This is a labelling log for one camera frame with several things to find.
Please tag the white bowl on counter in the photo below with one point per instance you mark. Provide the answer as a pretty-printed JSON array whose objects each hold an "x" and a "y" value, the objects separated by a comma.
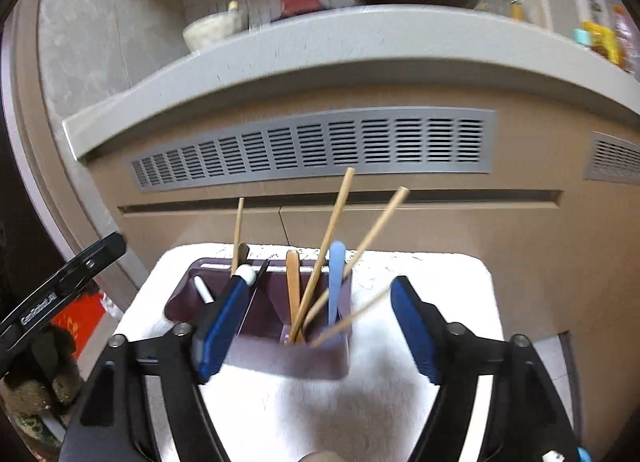
[{"x": 212, "y": 31}]

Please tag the teal small container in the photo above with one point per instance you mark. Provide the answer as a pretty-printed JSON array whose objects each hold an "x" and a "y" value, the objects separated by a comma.
[{"x": 580, "y": 36}]

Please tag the red packet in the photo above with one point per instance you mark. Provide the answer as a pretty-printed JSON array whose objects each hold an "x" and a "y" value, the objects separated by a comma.
[{"x": 80, "y": 314}]

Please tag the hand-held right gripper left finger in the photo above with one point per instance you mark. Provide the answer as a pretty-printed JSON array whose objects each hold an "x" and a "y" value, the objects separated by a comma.
[{"x": 220, "y": 332}]

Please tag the white round-ended utensil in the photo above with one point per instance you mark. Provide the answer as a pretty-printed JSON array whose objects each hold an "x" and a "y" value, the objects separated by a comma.
[{"x": 245, "y": 273}]

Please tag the yellow packet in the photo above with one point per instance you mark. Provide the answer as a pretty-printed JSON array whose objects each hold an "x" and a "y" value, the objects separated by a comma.
[{"x": 602, "y": 41}]

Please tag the short grey vent grille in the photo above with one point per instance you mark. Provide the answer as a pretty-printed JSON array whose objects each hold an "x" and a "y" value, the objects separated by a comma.
[{"x": 615, "y": 159}]

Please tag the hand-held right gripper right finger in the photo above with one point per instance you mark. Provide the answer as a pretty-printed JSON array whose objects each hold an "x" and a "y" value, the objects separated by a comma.
[{"x": 410, "y": 332}]

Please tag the purple plastic utensil holder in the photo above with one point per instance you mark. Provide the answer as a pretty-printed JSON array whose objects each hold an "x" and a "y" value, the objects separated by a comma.
[{"x": 280, "y": 357}]

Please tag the person's left hand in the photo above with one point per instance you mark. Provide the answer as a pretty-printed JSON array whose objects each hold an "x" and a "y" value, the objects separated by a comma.
[{"x": 40, "y": 377}]

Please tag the white lace mat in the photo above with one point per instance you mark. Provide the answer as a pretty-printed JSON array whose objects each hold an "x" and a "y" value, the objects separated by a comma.
[{"x": 350, "y": 417}]

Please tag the white plastic spoon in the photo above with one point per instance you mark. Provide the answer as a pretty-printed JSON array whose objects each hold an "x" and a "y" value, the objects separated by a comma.
[{"x": 202, "y": 288}]

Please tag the beige kitchen cabinet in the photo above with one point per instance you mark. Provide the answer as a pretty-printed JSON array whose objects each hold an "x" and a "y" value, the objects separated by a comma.
[{"x": 550, "y": 242}]

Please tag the black pointed utensil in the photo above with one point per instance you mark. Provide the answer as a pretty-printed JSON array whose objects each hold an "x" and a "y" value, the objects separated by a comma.
[{"x": 263, "y": 268}]

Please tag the wooden chopstick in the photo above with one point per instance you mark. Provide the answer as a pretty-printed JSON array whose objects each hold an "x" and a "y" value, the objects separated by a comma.
[
  {"x": 350, "y": 317},
  {"x": 380, "y": 227},
  {"x": 327, "y": 242},
  {"x": 237, "y": 237}
]

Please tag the blue plastic spoon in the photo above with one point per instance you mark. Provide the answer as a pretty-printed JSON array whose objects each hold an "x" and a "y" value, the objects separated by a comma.
[{"x": 336, "y": 282}]

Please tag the long grey vent grille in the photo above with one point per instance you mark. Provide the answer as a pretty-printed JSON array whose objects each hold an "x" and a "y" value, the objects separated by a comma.
[{"x": 310, "y": 151}]

